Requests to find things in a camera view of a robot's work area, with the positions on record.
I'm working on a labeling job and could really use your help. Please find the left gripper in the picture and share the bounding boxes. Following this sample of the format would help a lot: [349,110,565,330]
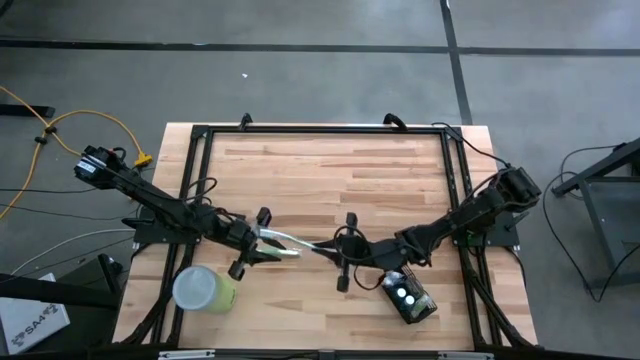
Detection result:
[213,206,289,282]

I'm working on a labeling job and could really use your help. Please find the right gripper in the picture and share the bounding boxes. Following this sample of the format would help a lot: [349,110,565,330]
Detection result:
[310,211,419,294]

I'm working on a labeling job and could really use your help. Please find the green canister white lid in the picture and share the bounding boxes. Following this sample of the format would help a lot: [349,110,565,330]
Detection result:
[172,264,237,315]

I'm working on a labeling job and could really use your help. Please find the black equipment stand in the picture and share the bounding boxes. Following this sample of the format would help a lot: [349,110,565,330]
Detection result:
[0,253,125,310]

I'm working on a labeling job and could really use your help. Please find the white cardboard box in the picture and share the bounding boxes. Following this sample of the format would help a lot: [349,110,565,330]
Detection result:
[0,272,72,356]

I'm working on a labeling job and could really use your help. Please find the black floor bar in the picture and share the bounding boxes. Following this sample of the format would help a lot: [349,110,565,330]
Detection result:
[0,103,57,120]

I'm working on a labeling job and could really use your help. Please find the black metal cart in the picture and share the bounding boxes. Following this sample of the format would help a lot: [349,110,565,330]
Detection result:
[551,136,640,292]

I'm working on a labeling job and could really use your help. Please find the black wire basket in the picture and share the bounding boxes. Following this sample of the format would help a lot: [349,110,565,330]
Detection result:
[380,264,439,325]

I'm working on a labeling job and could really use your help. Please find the black aluminium table frame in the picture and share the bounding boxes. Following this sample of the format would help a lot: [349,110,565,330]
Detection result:
[112,123,539,351]

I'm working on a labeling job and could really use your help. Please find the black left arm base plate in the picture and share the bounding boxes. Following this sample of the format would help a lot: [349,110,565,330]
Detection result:
[121,203,207,246]

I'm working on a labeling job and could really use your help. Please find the silver table bracket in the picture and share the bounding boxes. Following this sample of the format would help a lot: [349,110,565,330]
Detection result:
[437,350,496,360]
[157,349,217,360]

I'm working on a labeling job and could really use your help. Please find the yellow extension cord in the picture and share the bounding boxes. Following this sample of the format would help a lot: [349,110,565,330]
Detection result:
[0,84,154,221]

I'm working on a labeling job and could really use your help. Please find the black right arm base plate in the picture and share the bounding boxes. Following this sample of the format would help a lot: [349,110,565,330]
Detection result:
[449,207,531,248]

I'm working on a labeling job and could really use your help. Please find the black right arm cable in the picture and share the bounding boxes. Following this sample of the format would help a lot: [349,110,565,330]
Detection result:
[430,121,512,169]

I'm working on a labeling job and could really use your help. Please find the white floor cable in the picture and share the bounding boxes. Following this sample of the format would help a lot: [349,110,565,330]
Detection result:
[9,228,136,276]

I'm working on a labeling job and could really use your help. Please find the black floor cable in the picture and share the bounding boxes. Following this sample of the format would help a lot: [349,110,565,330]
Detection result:
[0,185,101,195]
[542,172,640,304]
[0,201,149,222]
[558,143,626,189]

